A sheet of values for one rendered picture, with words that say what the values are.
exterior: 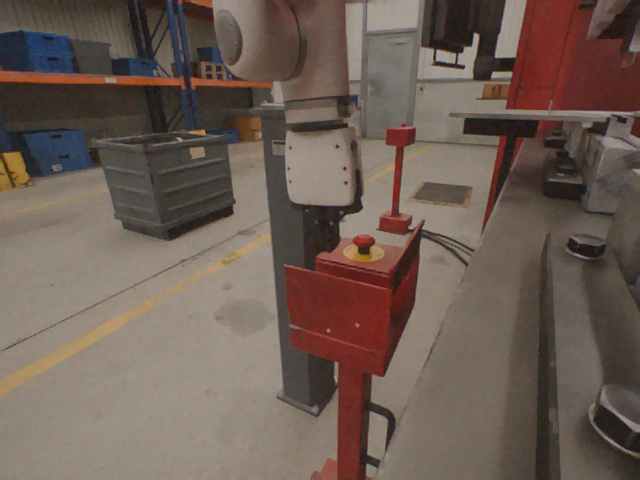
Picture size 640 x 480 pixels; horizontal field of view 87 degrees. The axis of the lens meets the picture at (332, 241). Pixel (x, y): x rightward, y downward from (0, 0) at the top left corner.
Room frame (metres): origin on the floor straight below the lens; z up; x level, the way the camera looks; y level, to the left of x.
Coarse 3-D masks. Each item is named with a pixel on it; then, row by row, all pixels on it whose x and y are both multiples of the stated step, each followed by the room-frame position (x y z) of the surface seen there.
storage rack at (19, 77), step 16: (128, 0) 6.69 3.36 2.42; (176, 32) 6.33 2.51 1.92; (176, 48) 6.28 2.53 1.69; (176, 64) 6.28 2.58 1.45; (0, 80) 4.13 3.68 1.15; (16, 80) 4.26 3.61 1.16; (32, 80) 4.40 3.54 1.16; (48, 80) 4.55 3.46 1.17; (64, 80) 4.71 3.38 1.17; (80, 80) 4.87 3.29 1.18; (96, 80) 5.05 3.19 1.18; (112, 80) 5.25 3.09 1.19; (128, 80) 5.46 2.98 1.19; (144, 80) 5.68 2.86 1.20; (160, 80) 5.93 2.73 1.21; (176, 80) 6.20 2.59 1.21; (176, 112) 6.44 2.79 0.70; (0, 128) 3.99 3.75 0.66; (0, 144) 3.97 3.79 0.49
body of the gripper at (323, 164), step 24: (288, 144) 0.45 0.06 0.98; (312, 144) 0.43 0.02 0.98; (336, 144) 0.42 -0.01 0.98; (288, 168) 0.46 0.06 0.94; (312, 168) 0.43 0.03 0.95; (336, 168) 0.42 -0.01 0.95; (360, 168) 0.44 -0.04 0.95; (288, 192) 0.46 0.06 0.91; (312, 192) 0.44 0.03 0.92; (336, 192) 0.42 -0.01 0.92; (360, 192) 0.46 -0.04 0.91
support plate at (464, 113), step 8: (456, 112) 0.74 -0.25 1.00; (464, 112) 0.73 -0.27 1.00; (472, 112) 0.73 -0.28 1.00; (480, 112) 0.73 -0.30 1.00; (488, 112) 0.73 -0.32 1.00; (496, 112) 0.73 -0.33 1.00; (504, 112) 0.73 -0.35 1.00; (512, 112) 0.73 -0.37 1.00; (520, 112) 0.73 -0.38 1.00; (528, 112) 0.73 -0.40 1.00; (536, 112) 0.73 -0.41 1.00; (544, 112) 0.73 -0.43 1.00; (552, 120) 0.65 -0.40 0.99; (560, 120) 0.64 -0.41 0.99; (568, 120) 0.64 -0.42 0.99; (576, 120) 0.63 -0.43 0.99; (584, 120) 0.63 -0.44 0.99; (592, 120) 0.62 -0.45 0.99; (600, 120) 0.62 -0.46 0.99
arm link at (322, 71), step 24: (288, 0) 0.42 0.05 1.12; (312, 0) 0.42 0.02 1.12; (336, 0) 0.44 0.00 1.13; (312, 24) 0.41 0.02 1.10; (336, 24) 0.43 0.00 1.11; (312, 48) 0.41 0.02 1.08; (336, 48) 0.43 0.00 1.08; (312, 72) 0.42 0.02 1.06; (336, 72) 0.43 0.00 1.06; (288, 96) 0.43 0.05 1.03; (312, 96) 0.42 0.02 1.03; (336, 96) 0.43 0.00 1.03
